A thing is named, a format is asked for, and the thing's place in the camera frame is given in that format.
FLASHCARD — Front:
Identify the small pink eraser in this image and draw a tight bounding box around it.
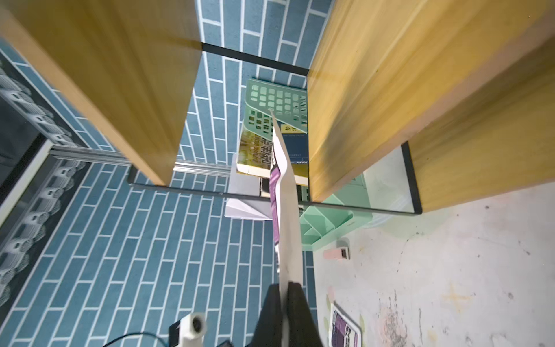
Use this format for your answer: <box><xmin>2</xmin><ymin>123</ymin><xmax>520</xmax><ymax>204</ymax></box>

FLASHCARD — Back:
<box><xmin>323</xmin><ymin>247</ymin><xmax>350</xmax><ymax>260</ymax></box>

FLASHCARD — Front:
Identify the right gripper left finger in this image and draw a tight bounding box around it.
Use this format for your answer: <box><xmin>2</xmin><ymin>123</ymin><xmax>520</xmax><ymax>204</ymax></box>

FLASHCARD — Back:
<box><xmin>249</xmin><ymin>284</ymin><xmax>283</xmax><ymax>347</ymax></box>

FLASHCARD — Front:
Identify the purple coffee bag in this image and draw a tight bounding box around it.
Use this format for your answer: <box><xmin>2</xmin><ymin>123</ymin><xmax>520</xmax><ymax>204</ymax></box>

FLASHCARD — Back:
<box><xmin>270</xmin><ymin>117</ymin><xmax>304</xmax><ymax>304</ymax></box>
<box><xmin>328</xmin><ymin>302</ymin><xmax>363</xmax><ymax>347</ymax></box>

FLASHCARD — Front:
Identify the floral table mat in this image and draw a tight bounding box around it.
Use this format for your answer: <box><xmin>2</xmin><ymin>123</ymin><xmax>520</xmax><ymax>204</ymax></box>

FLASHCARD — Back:
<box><xmin>313</xmin><ymin>183</ymin><xmax>554</xmax><ymax>346</ymax></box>

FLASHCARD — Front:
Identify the white paper stack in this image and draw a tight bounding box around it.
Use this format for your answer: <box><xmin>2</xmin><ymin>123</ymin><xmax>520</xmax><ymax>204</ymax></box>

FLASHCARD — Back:
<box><xmin>224</xmin><ymin>154</ymin><xmax>272</xmax><ymax>221</ymax></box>

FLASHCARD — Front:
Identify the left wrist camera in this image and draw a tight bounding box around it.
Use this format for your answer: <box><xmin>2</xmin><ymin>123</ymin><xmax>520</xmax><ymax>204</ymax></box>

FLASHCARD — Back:
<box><xmin>169</xmin><ymin>312</ymin><xmax>208</xmax><ymax>347</ymax></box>

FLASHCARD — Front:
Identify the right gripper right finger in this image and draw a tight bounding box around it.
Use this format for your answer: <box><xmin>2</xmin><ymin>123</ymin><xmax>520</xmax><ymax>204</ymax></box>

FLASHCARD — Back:
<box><xmin>287</xmin><ymin>282</ymin><xmax>323</xmax><ymax>347</ymax></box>

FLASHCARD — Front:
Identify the green file organizer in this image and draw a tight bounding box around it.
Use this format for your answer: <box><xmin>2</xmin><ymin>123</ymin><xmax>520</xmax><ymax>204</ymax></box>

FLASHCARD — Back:
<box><xmin>236</xmin><ymin>79</ymin><xmax>373</xmax><ymax>250</ymax></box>

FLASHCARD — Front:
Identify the wooden three-tier shelf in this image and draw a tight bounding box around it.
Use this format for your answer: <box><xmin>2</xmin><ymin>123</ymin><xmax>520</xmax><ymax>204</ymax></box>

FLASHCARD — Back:
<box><xmin>1</xmin><ymin>1</ymin><xmax>554</xmax><ymax>211</ymax></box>

